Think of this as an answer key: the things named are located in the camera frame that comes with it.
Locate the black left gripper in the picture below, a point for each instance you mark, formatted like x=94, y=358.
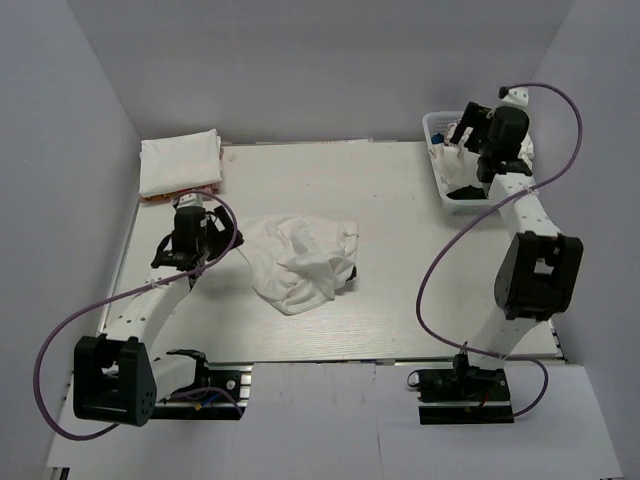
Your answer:
x=224, y=236

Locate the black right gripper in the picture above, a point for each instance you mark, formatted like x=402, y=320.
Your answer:
x=473, y=117

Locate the white printed t-shirt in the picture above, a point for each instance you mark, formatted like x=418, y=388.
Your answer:
x=454, y=165

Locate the green t-shirt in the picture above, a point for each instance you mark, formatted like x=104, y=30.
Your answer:
x=468, y=193

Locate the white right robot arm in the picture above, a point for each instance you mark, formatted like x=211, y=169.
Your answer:
x=537, y=276

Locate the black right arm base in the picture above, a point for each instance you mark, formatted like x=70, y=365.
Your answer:
x=447, y=397

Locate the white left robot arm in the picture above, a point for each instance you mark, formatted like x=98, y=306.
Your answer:
x=116, y=378

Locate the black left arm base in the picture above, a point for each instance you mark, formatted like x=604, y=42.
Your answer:
x=217, y=392

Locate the folded patterned pink t-shirt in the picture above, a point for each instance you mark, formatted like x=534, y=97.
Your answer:
x=210, y=188

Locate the white plastic laundry basket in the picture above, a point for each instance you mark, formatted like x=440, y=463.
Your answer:
x=434, y=124

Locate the folded white t-shirt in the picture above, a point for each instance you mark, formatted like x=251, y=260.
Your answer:
x=174, y=164

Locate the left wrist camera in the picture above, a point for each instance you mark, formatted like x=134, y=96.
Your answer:
x=188, y=200

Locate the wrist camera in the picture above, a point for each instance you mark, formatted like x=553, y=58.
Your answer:
x=188, y=200
x=516, y=97

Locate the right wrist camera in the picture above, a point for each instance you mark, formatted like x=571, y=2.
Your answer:
x=516, y=97

